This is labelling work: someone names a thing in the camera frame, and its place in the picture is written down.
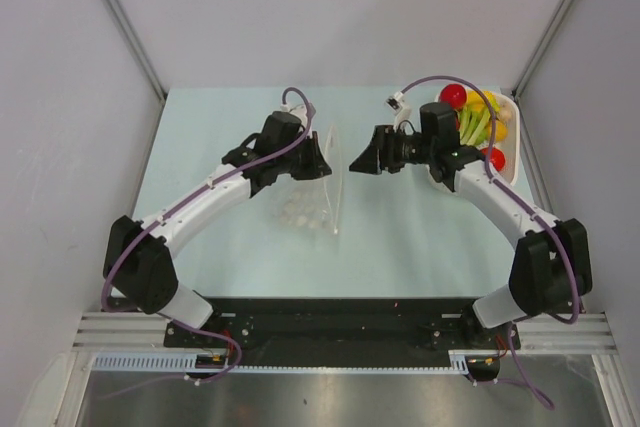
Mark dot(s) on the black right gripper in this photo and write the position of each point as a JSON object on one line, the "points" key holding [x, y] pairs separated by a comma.
{"points": [[380, 155]]}

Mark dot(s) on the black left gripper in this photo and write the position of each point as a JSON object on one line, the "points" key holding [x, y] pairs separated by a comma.
{"points": [[317, 167]]}

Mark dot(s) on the clear dotted zip top bag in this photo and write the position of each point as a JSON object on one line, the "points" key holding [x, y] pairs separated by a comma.
{"points": [[314, 205]]}

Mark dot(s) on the red tomato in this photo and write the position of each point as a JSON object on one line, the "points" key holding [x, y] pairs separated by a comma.
{"points": [[455, 95]]}

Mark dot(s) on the red apple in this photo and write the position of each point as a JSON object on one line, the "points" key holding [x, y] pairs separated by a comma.
{"points": [[496, 158]]}

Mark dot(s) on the orange yellow peach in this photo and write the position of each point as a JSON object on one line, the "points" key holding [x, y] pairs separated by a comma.
{"points": [[498, 129]]}

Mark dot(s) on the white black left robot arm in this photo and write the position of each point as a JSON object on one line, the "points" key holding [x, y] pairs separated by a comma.
{"points": [[139, 260]]}

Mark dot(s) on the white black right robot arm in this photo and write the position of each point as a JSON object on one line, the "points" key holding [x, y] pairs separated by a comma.
{"points": [[551, 266]]}

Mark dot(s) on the pale green celery bunch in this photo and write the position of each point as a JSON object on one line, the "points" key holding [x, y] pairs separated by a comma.
{"points": [[473, 121]]}

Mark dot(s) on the yellow banana bunch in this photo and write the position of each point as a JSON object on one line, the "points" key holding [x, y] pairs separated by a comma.
{"points": [[477, 102]]}

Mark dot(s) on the white perforated plastic basket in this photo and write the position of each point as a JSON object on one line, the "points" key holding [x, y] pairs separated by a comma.
{"points": [[510, 146]]}

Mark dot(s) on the garlic bulb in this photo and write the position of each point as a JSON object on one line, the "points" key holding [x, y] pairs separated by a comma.
{"points": [[505, 113]]}

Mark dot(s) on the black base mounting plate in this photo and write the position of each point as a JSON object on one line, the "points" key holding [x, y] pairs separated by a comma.
{"points": [[371, 334]]}

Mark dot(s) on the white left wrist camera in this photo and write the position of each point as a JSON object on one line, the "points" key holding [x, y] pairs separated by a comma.
{"points": [[301, 111]]}

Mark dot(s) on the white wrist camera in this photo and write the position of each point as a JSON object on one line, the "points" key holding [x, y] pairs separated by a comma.
{"points": [[301, 111], [400, 109]]}

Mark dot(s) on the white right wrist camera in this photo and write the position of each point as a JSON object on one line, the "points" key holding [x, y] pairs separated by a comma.
{"points": [[400, 109]]}

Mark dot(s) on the white slotted cable duct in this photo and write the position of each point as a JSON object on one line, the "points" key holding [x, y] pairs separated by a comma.
{"points": [[183, 363]]}

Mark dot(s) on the left aluminium corner post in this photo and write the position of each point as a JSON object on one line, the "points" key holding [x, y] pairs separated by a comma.
{"points": [[134, 45]]}

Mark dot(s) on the aluminium corner post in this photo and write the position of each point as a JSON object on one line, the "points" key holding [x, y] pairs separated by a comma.
{"points": [[134, 45], [552, 28]]}

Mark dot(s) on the aluminium frame rail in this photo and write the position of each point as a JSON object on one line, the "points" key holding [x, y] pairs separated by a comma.
{"points": [[591, 334]]}

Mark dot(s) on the right aluminium corner post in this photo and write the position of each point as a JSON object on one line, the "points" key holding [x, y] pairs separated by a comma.
{"points": [[552, 28]]}

